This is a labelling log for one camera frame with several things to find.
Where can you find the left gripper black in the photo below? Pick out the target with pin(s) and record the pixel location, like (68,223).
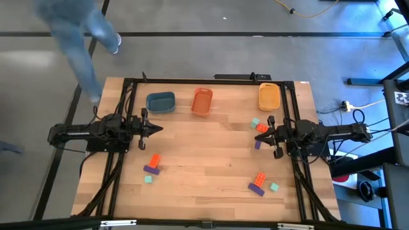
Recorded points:
(139,127)

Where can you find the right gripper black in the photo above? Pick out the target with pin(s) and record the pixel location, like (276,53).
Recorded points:
(280,135)

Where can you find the orange studded block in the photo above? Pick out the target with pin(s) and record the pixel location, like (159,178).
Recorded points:
(260,179)
(262,128)
(155,161)

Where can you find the purple long block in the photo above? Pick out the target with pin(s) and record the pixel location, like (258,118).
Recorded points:
(256,189)
(257,145)
(151,170)

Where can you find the teal cube block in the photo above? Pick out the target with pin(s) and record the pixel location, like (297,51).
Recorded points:
(148,179)
(254,122)
(274,187)

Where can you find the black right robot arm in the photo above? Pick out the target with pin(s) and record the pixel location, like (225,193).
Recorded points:
(335,132)

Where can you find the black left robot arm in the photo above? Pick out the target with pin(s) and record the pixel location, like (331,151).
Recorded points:
(73,129)

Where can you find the blue plastic bin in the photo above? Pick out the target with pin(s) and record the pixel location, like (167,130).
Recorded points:
(160,103)

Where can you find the yellow plastic bin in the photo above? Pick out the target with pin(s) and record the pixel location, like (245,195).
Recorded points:
(269,97)

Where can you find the orange plastic bin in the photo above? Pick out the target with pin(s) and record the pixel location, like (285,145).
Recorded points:
(202,103)

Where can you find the white power strip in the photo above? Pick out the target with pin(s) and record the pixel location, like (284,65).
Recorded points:
(345,105)

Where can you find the red round object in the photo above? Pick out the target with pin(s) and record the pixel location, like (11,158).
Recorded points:
(341,179)

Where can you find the black headphones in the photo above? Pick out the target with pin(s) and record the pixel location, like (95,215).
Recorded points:
(360,191)

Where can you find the black desk foot bar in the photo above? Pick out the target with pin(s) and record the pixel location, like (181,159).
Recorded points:
(364,81)

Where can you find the person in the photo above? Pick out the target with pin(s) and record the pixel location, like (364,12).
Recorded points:
(68,32)

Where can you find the black white marker tag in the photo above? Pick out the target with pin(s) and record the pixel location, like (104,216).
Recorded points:
(402,98)

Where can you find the grey furniture foot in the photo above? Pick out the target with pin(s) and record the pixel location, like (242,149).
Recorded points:
(9,147)

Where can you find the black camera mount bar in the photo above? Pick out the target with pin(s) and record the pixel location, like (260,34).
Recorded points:
(236,76)

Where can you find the silver metal bracket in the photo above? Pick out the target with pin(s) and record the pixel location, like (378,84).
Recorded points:
(295,226)
(118,223)

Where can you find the black rig rail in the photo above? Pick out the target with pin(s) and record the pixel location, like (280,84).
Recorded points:
(48,223)

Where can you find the metal desk frame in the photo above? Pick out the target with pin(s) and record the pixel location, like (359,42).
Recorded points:
(399,41)

